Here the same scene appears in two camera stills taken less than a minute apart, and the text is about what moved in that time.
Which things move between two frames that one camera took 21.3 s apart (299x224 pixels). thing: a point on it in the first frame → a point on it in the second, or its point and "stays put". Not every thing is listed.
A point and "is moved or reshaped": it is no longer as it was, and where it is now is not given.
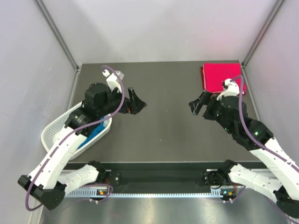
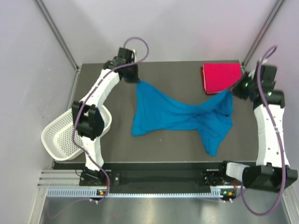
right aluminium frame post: [248, 57] stays put
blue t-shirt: [97, 130] is moved or reshaped
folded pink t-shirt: [215, 73] stays put
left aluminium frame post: [58, 34] stays put
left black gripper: [136, 105] → [134, 79]
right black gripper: [195, 105] → [235, 89]
